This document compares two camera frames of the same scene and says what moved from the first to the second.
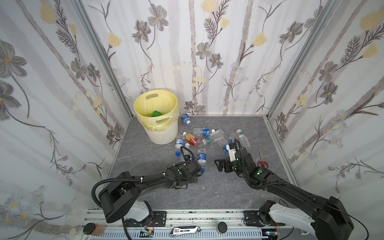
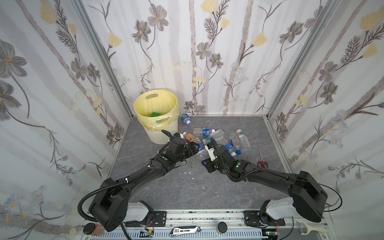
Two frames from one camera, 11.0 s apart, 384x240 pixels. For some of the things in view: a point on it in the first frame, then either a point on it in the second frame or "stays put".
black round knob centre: (222, 227) stays put
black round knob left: (88, 228) stays put
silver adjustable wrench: (178, 230) stays put
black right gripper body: (229, 165) to (218, 150)
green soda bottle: (156, 113) stays put
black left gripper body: (196, 167) to (190, 147)
